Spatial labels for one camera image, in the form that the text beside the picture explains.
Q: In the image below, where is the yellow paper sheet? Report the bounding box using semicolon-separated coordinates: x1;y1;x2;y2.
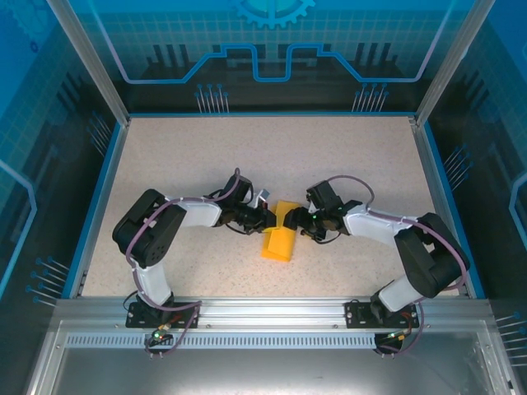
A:
260;200;301;263

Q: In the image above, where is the grey sheet metal tray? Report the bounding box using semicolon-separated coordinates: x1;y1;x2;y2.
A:
24;320;520;395

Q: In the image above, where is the grid print blue panel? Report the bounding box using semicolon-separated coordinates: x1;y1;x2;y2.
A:
419;0;527;330
0;0;124;314

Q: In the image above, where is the gear print blue panel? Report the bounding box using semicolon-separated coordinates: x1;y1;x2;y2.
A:
61;0;474;114

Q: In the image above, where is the aluminium mounting rail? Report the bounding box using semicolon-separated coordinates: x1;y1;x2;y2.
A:
53;296;491;330

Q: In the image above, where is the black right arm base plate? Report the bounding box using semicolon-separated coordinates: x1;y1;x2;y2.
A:
344;300;417;329

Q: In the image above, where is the slotted grey cable duct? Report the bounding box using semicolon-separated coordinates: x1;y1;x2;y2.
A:
65;333;382;350

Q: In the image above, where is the blue edged aluminium side rail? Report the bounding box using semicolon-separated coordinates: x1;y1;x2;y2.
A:
411;116;487;300
68;117;133;300

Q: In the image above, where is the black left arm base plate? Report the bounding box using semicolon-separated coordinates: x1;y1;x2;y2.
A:
125;301;202;329

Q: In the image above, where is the green LED cable connector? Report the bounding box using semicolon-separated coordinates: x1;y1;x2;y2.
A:
150;323;173;343
385;327;415;343

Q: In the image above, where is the aluminium frame post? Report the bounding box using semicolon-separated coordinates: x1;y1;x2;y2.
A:
44;0;132;127
414;0;498;127

